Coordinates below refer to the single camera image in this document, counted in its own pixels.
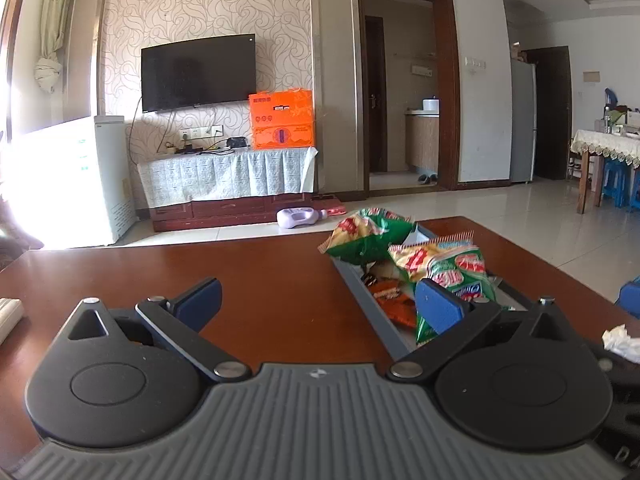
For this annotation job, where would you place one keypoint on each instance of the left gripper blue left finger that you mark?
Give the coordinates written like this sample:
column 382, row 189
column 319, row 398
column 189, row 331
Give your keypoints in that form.
column 197, row 306

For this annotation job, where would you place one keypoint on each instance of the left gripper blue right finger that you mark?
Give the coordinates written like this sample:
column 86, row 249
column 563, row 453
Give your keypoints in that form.
column 437, row 304

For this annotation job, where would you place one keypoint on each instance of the green shrimp chips bag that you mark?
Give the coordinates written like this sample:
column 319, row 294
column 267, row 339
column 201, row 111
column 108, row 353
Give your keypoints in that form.
column 365, row 236
column 451, row 261

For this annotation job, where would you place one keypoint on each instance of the grey shallow cardboard box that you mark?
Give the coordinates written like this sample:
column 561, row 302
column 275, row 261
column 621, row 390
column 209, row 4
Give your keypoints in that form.
column 397, row 340

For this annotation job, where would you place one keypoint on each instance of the crumpled white tissue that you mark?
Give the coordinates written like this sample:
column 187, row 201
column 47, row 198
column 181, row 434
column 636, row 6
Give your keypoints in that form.
column 619, row 342

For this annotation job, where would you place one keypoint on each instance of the red wooden tv cabinet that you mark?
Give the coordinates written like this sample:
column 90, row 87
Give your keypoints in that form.
column 204, row 214

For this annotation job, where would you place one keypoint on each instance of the pair of slippers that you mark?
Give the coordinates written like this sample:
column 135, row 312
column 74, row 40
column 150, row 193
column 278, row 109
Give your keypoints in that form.
column 426, row 179

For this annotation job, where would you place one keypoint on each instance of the purple detergent bottle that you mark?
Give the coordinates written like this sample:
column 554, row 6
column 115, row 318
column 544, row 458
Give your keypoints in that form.
column 291, row 218

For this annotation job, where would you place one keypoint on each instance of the white patterned cabinet cloth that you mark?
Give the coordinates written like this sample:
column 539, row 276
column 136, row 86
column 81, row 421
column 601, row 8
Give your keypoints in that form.
column 242, row 173

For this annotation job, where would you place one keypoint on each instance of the black router box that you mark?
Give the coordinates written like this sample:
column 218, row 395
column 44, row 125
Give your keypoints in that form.
column 237, row 142

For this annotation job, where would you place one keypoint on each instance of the white chest freezer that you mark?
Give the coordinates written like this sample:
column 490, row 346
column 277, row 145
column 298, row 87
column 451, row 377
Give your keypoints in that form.
column 69, row 184

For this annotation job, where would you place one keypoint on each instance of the wooden kitchen cabinet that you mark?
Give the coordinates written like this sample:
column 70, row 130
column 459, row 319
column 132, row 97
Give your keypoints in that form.
column 422, row 142

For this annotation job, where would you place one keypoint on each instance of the blue plastic stool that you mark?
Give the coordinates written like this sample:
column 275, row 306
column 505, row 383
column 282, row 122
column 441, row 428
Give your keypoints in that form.
column 616, row 181
column 634, row 197

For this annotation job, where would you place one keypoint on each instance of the orange gift box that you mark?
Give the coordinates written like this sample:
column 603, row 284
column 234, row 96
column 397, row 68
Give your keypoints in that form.
column 283, row 119

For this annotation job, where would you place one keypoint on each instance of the dining table with lace cloth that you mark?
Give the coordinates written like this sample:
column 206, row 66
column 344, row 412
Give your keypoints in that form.
column 593, row 148

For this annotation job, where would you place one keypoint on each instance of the silver refrigerator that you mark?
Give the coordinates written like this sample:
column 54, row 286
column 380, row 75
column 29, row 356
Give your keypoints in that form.
column 523, row 122

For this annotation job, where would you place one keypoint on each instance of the knotted cream curtain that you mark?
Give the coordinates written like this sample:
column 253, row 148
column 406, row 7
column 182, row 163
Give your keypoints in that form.
column 53, row 27

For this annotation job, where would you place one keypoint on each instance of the black wall television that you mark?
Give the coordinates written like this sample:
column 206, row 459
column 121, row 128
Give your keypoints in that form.
column 198, row 72

